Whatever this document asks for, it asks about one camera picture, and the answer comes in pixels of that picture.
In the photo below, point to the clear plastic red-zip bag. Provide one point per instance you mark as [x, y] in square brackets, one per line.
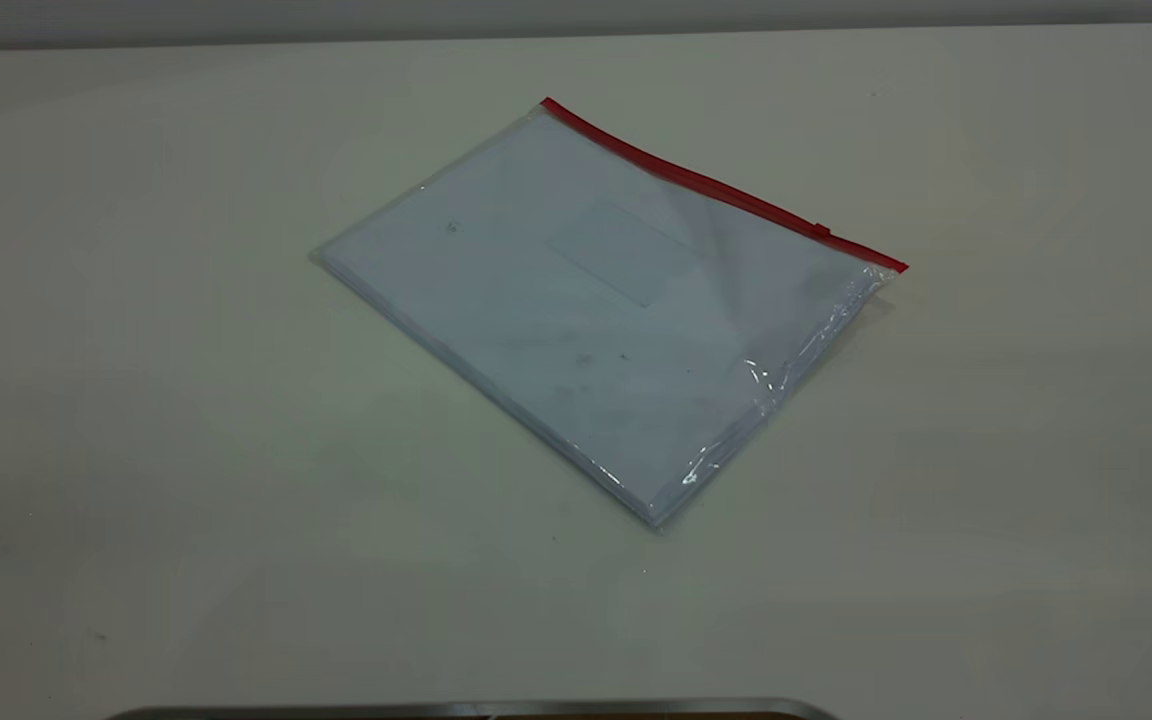
[556, 330]

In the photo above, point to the silver metal bar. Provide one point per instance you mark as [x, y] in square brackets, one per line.
[476, 711]

